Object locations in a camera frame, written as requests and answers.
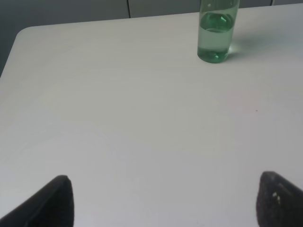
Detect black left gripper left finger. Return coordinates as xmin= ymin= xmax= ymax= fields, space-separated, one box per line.
xmin=0 ymin=175 xmax=74 ymax=227

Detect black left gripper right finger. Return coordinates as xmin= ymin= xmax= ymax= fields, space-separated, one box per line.
xmin=256 ymin=171 xmax=303 ymax=227

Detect green transparent plastic bottle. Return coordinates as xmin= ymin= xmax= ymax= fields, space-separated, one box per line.
xmin=197 ymin=0 xmax=240 ymax=63

